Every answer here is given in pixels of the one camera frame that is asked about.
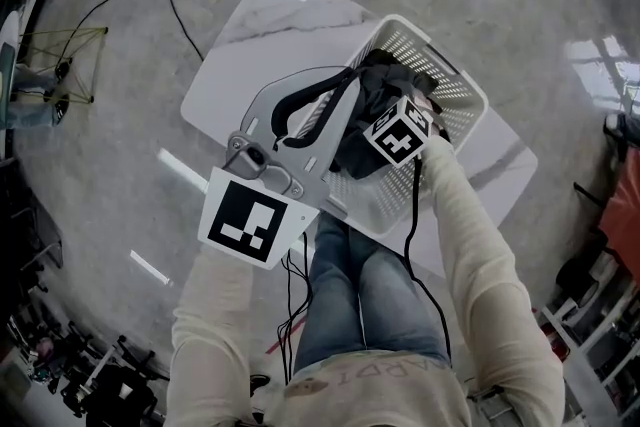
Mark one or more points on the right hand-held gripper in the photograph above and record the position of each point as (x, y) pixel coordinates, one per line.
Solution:
(397, 135)

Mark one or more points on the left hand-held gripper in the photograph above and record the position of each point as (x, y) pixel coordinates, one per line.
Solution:
(250, 220)

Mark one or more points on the black clothes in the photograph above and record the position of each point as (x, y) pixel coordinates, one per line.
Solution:
(370, 80)

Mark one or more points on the white plastic laundry basket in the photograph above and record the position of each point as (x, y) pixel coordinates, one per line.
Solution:
(450, 85)

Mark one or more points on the person's left forearm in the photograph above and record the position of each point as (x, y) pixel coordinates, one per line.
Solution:
(220, 295)

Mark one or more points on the person's right forearm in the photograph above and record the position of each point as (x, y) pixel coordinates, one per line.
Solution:
(465, 215)

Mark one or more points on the person's right hand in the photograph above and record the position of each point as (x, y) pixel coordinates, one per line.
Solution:
(434, 115)

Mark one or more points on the white low table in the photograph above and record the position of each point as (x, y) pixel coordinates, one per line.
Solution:
(280, 50)

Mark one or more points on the person's blue jeans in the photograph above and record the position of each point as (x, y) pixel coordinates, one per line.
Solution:
(360, 295)

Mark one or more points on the pink cloth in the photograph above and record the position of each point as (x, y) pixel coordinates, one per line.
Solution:
(622, 210)

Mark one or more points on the person's cream sweatshirt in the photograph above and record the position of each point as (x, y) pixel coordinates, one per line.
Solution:
(380, 400)

